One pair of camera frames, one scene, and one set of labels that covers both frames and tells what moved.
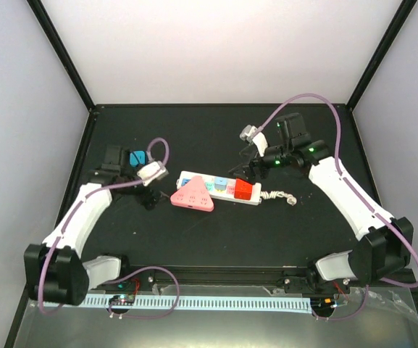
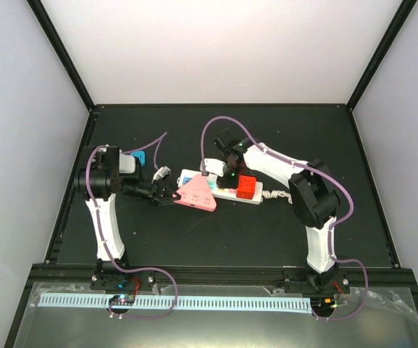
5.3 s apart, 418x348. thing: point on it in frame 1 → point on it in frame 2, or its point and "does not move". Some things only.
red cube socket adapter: [243, 190] does not move
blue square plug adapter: [140, 159] does not move
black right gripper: [250, 168] → [223, 183]
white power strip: [209, 180] does not move
